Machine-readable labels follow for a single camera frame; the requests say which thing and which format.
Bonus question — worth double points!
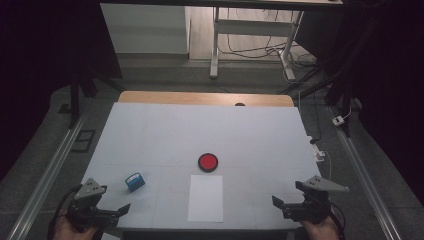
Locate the tangle of black floor cables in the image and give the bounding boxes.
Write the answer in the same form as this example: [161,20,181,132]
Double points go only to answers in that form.
[218,8,318,69]

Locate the aluminium floor rail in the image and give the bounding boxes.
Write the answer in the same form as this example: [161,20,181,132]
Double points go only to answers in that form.
[5,113,88,240]
[326,105,403,240]

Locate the white cabinet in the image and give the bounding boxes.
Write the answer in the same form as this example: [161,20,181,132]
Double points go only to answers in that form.
[99,3,190,55]

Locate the black metal stand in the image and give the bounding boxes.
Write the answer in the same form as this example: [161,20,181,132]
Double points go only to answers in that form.
[279,16,355,138]
[67,64,126,130]

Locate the black floor frame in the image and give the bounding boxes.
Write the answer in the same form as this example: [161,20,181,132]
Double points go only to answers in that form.
[70,129,97,154]

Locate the blue stamp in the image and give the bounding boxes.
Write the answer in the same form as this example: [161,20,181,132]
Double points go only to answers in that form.
[124,172,146,193]

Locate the wooden table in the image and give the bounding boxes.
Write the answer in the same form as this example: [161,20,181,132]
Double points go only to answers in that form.
[118,90,295,108]

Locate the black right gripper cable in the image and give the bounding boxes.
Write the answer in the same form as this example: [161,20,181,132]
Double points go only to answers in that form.
[329,202,347,240]

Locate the person's left hand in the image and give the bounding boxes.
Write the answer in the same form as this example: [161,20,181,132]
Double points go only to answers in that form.
[50,214,98,240]

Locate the white desk frame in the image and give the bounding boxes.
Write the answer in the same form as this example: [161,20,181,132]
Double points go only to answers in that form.
[209,6,305,82]

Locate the white paper sheet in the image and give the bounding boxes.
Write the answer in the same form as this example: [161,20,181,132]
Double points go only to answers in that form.
[187,174,224,223]

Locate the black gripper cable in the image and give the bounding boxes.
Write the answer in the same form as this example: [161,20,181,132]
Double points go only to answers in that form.
[329,202,347,240]
[47,184,84,240]

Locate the white power strip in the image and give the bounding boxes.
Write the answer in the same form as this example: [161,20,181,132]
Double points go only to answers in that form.
[307,134,326,163]

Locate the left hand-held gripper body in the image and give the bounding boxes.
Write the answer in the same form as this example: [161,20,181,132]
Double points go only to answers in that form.
[65,177,122,232]

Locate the thin white cable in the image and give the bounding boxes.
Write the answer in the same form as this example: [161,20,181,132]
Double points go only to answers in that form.
[323,150,334,183]

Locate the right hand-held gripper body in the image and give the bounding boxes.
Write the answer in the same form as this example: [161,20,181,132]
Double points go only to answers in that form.
[283,175,350,225]

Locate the white adapter with cable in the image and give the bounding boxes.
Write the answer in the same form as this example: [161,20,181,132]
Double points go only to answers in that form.
[332,105,353,127]

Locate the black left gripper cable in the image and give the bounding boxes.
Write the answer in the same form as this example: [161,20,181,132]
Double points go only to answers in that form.
[47,184,84,240]

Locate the white table mat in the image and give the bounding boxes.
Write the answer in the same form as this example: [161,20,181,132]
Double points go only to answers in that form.
[81,102,323,231]

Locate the person's right hand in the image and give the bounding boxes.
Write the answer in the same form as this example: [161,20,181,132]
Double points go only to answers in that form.
[300,215,340,240]

